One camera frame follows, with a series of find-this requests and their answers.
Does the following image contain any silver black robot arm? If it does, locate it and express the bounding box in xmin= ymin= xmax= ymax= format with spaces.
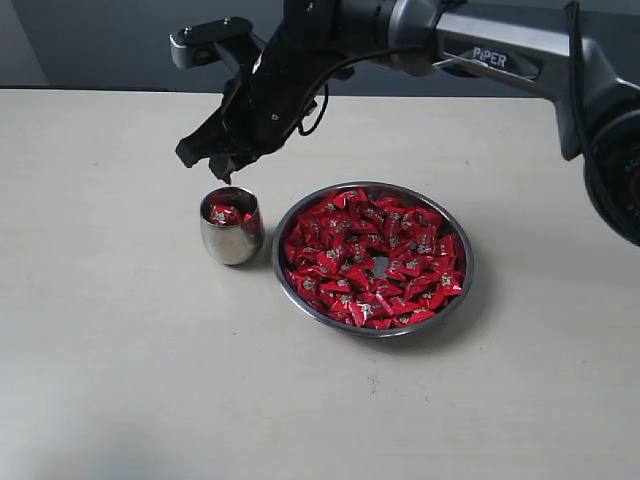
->
xmin=170 ymin=1 xmax=639 ymax=243

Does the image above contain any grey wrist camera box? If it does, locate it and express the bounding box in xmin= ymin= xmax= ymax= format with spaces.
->
xmin=169 ymin=17 xmax=261 ymax=73

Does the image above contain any stainless steel cup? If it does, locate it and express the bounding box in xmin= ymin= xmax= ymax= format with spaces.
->
xmin=200 ymin=187 xmax=265 ymax=266

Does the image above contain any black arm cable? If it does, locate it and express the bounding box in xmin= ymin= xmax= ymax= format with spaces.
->
xmin=297 ymin=2 xmax=631 ymax=241

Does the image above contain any red candy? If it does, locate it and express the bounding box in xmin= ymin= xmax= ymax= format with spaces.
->
xmin=299 ymin=218 xmax=325 ymax=245
xmin=208 ymin=204 xmax=252 ymax=227
xmin=348 ymin=301 xmax=388 ymax=327
xmin=331 ymin=189 xmax=368 ymax=209
xmin=437 ymin=270 xmax=462 ymax=297

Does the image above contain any stainless steel plate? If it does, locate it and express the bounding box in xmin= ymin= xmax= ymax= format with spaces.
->
xmin=271 ymin=181 xmax=474 ymax=338

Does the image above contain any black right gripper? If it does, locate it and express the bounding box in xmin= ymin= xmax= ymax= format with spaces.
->
xmin=175 ymin=29 xmax=346 ymax=185

